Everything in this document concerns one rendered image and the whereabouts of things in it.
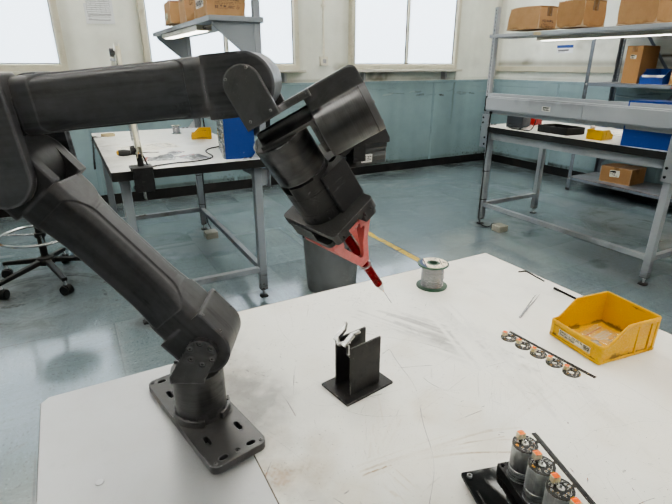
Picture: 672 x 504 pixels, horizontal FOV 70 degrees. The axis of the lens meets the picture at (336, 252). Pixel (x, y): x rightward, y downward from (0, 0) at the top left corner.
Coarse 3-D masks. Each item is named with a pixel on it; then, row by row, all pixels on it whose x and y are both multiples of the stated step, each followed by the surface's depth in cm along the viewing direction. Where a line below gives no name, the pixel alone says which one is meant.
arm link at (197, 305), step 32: (32, 160) 46; (64, 160) 51; (64, 192) 48; (96, 192) 52; (32, 224) 49; (64, 224) 49; (96, 224) 49; (128, 224) 54; (96, 256) 51; (128, 256) 51; (160, 256) 55; (128, 288) 52; (160, 288) 52; (192, 288) 55; (160, 320) 53; (192, 320) 52; (224, 320) 56; (224, 352) 54
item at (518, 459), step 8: (512, 448) 49; (512, 456) 49; (520, 456) 48; (528, 456) 47; (512, 464) 49; (520, 464) 48; (512, 472) 49; (520, 472) 48; (512, 480) 49; (520, 480) 49
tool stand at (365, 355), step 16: (336, 336) 63; (352, 336) 62; (336, 352) 65; (352, 352) 62; (368, 352) 64; (336, 368) 66; (352, 368) 63; (368, 368) 65; (336, 384) 67; (352, 384) 64; (368, 384) 66; (384, 384) 67; (352, 400) 63
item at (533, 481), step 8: (544, 464) 46; (528, 472) 46; (528, 480) 46; (536, 480) 45; (544, 480) 45; (528, 488) 46; (536, 488) 46; (544, 488) 45; (528, 496) 46; (536, 496) 46
